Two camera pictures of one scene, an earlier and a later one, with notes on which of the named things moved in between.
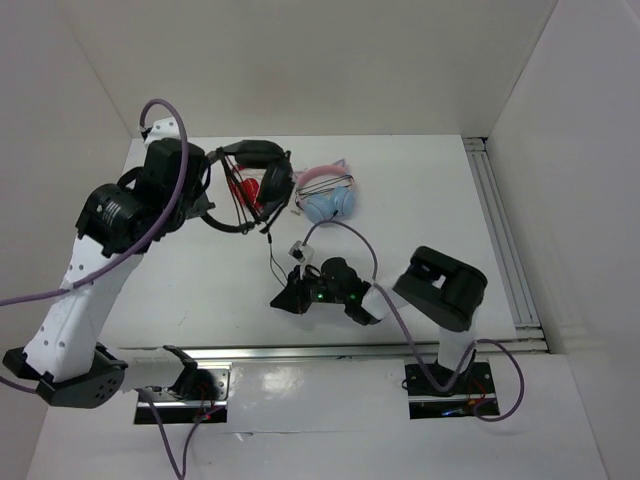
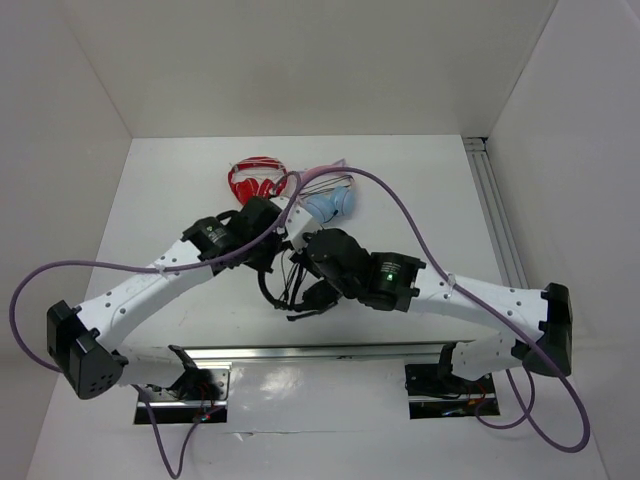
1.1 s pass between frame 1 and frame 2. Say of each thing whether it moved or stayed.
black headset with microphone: moved
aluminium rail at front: stayed
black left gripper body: moved
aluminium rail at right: stayed
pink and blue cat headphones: stayed
